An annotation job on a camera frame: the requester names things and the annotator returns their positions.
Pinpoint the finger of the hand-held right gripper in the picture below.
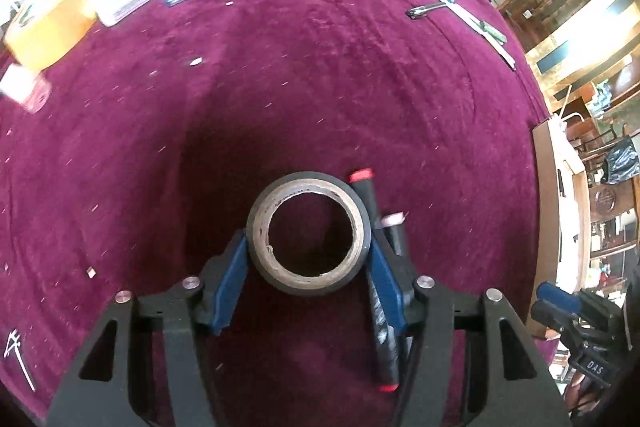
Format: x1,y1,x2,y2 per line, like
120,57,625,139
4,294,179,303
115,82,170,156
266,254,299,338
537,283,618,318
531,301,591,343

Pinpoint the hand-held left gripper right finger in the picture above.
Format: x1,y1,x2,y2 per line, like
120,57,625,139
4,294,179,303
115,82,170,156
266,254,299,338
366,234,573,427

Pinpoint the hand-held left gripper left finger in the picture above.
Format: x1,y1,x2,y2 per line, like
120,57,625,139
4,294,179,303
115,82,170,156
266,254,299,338
45,229,249,427

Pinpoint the black marker with red caps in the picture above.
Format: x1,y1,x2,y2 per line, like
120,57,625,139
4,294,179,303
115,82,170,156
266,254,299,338
348,168,401,394

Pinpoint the shallow cardboard box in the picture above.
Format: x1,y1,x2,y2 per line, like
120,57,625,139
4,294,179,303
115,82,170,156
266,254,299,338
531,117,593,340

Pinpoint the black tape roll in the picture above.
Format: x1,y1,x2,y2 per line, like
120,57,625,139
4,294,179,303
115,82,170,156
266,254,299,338
246,171,373,297

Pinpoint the person's right hand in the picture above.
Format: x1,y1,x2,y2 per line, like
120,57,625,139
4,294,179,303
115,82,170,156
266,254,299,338
564,371,603,413

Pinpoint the black marker with pink cap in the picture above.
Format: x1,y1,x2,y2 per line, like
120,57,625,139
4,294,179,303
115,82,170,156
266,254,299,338
377,211,412,258

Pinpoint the wooden chair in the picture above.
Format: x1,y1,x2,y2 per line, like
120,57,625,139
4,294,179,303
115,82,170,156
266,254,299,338
565,107,640,268

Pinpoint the black plastic bag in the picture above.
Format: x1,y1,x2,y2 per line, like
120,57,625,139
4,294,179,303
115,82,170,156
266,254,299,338
600,139,640,185

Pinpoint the dark green marker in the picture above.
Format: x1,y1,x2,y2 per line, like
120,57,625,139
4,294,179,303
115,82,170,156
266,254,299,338
480,22,507,44

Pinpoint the black pen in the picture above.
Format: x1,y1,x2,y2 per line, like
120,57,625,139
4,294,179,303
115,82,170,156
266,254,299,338
406,2,448,20

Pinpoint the long white silver pen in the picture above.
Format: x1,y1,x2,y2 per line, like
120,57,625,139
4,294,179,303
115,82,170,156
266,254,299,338
445,2,501,38

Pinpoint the small pink and white packet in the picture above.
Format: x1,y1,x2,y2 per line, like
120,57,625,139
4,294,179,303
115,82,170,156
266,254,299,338
0,63,52,115

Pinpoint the wooden stair railing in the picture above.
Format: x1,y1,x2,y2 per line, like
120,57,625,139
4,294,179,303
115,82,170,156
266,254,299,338
497,0,593,52

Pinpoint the yellow tape roll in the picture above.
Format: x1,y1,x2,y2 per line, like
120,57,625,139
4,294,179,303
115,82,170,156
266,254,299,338
2,0,98,72

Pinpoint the thin white wire piece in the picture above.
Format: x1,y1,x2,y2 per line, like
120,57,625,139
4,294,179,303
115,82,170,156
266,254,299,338
4,329,37,392

